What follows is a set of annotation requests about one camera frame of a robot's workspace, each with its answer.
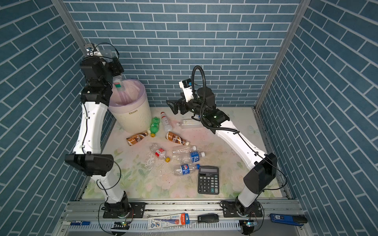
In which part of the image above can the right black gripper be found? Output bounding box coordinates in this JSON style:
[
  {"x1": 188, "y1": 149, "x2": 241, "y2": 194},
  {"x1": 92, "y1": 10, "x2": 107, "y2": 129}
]
[{"x1": 167, "y1": 92, "x2": 207, "y2": 119}]

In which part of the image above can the white bottle red cap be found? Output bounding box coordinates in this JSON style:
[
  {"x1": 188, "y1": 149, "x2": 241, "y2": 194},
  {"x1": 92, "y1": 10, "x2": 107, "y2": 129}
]
[{"x1": 160, "y1": 112, "x2": 173, "y2": 132}]

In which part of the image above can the clear white-label bottle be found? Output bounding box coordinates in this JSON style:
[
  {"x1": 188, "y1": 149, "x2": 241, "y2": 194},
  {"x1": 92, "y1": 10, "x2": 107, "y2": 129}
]
[{"x1": 177, "y1": 119, "x2": 204, "y2": 129}]

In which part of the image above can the green plastic bottle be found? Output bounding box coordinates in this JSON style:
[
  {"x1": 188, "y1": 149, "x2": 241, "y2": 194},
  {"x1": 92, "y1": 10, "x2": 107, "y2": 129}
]
[{"x1": 150, "y1": 117, "x2": 160, "y2": 137}]

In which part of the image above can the brown coffee bottle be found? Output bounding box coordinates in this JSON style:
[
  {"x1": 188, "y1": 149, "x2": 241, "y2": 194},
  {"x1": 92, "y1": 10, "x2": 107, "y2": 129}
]
[
  {"x1": 166, "y1": 131, "x2": 190, "y2": 146},
  {"x1": 127, "y1": 130, "x2": 151, "y2": 146}
]

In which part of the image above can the clear bottle green cap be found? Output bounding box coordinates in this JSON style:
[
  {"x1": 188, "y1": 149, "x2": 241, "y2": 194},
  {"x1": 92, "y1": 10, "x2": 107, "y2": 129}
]
[{"x1": 113, "y1": 75, "x2": 125, "y2": 92}]

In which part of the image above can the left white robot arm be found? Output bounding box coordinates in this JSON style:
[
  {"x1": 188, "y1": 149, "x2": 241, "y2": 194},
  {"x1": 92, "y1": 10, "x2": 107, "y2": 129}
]
[{"x1": 65, "y1": 56, "x2": 126, "y2": 207}]

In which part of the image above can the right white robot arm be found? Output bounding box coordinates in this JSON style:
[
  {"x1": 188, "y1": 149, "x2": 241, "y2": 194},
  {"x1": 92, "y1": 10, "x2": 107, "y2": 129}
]
[{"x1": 166, "y1": 88, "x2": 277, "y2": 215}]

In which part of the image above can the pink bin liner bag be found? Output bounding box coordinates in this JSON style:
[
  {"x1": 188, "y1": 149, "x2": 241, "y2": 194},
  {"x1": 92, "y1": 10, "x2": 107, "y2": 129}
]
[{"x1": 108, "y1": 79, "x2": 148, "y2": 114}]

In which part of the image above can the white plastic trash bin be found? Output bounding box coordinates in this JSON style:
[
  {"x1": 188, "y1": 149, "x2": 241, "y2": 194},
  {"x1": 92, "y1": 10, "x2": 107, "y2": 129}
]
[{"x1": 107, "y1": 79, "x2": 153, "y2": 133}]

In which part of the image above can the clear bottle white cap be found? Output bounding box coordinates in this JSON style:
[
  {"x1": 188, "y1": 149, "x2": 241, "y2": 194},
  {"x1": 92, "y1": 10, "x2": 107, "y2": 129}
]
[{"x1": 172, "y1": 146, "x2": 197, "y2": 155}]

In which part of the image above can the red-label bottle yellow cap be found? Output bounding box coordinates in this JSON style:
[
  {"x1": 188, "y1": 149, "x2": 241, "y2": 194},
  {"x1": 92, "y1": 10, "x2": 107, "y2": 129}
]
[{"x1": 150, "y1": 143, "x2": 171, "y2": 163}]

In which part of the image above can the blue-label water bottle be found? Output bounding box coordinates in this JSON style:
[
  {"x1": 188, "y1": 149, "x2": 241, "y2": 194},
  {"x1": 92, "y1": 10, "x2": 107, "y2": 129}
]
[{"x1": 178, "y1": 151, "x2": 206, "y2": 164}]

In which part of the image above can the pepsi label bottle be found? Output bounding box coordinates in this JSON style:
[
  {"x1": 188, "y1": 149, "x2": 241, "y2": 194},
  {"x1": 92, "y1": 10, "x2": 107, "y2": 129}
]
[{"x1": 174, "y1": 163, "x2": 200, "y2": 176}]

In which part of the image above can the black desk calculator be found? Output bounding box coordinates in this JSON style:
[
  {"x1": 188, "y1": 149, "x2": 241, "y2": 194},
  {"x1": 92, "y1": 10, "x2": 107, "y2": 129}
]
[{"x1": 197, "y1": 166, "x2": 220, "y2": 195}]

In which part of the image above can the red white toothpaste box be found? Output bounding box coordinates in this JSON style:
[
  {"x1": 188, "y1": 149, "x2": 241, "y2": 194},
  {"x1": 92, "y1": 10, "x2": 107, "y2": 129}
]
[{"x1": 147, "y1": 213, "x2": 191, "y2": 230}]

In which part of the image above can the black car key fob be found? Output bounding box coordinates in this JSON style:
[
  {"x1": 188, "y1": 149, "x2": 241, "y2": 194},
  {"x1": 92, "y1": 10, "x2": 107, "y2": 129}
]
[{"x1": 197, "y1": 213, "x2": 219, "y2": 223}]

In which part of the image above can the left small circuit board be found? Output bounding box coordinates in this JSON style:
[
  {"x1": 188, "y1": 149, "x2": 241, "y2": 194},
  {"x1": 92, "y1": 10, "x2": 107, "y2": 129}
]
[{"x1": 111, "y1": 221, "x2": 131, "y2": 231}]

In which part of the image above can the small circuit board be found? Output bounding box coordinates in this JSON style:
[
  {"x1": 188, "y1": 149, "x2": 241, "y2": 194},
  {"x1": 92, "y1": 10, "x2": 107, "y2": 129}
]
[
  {"x1": 111, "y1": 221, "x2": 131, "y2": 231},
  {"x1": 241, "y1": 220, "x2": 258, "y2": 228}
]

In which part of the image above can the right small circuit board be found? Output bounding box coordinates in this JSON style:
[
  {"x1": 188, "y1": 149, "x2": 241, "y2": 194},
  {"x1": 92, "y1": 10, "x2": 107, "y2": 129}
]
[{"x1": 241, "y1": 220, "x2": 258, "y2": 228}]

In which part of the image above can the blue marker pen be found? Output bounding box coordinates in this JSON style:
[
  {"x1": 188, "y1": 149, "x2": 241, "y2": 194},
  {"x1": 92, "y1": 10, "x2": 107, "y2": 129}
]
[{"x1": 70, "y1": 221, "x2": 90, "y2": 226}]

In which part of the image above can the blue black utility tool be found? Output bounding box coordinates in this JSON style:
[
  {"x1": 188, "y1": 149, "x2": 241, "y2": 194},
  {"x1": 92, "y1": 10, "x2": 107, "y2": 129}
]
[{"x1": 270, "y1": 213, "x2": 308, "y2": 227}]

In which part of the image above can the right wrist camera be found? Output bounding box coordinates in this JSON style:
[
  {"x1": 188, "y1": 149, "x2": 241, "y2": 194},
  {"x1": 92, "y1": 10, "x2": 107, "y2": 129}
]
[{"x1": 179, "y1": 79, "x2": 194, "y2": 102}]

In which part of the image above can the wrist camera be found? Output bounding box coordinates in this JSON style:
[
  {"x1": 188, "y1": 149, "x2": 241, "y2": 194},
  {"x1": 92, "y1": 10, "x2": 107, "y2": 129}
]
[
  {"x1": 84, "y1": 43, "x2": 102, "y2": 58},
  {"x1": 179, "y1": 79, "x2": 194, "y2": 102}
]

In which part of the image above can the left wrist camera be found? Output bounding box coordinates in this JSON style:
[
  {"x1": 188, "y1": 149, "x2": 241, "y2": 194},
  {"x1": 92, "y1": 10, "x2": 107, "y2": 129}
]
[{"x1": 84, "y1": 43, "x2": 102, "y2": 58}]

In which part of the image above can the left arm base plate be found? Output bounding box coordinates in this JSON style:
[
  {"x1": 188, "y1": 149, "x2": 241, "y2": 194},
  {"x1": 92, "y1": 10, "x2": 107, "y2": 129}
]
[{"x1": 103, "y1": 202, "x2": 146, "y2": 219}]

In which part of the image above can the aluminium rail frame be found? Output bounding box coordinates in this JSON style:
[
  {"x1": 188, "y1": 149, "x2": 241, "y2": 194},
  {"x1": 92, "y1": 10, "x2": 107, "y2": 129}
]
[{"x1": 53, "y1": 198, "x2": 312, "y2": 236}]

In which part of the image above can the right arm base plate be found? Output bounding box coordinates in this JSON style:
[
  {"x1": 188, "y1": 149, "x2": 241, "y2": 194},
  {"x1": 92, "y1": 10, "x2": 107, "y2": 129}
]
[{"x1": 220, "y1": 201, "x2": 263, "y2": 218}]

